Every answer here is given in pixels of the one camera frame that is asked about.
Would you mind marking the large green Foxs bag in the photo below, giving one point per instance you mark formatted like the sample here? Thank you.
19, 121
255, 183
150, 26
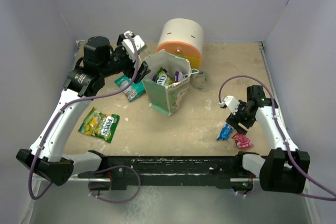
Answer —
100, 125

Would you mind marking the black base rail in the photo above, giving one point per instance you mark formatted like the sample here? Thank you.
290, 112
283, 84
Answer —
222, 172

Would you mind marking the teal snack packet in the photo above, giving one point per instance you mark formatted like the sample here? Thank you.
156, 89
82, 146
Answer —
133, 91

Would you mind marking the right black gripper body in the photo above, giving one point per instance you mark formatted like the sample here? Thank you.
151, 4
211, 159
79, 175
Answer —
243, 116

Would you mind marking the purple berry candy bag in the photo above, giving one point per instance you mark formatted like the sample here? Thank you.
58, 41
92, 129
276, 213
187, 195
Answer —
179, 76

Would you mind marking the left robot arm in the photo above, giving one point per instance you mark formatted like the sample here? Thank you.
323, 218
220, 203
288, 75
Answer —
45, 157

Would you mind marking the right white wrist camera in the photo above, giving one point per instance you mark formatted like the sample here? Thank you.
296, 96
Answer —
230, 102

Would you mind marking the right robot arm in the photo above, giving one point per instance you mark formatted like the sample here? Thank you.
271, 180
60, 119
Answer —
278, 171

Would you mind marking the small blue snack packet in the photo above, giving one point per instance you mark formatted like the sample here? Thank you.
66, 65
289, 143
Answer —
225, 132

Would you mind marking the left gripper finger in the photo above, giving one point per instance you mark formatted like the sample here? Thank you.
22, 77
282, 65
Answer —
121, 39
142, 71

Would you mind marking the small red snack packet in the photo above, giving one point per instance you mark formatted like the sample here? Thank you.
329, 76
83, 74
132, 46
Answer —
242, 142

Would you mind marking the pastel mini drawer cabinet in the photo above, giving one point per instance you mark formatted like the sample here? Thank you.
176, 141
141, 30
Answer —
183, 38

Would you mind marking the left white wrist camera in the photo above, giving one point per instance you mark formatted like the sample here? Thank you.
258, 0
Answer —
133, 43

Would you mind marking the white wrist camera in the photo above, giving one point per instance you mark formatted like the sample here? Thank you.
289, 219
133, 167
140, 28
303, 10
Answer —
230, 102
133, 43

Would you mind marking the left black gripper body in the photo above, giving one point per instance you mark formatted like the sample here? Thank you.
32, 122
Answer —
121, 62

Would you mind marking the clear tape roll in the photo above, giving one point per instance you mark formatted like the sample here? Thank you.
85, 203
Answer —
199, 80

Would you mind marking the green Fresh paper bag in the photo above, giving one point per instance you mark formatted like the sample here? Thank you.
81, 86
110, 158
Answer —
167, 100

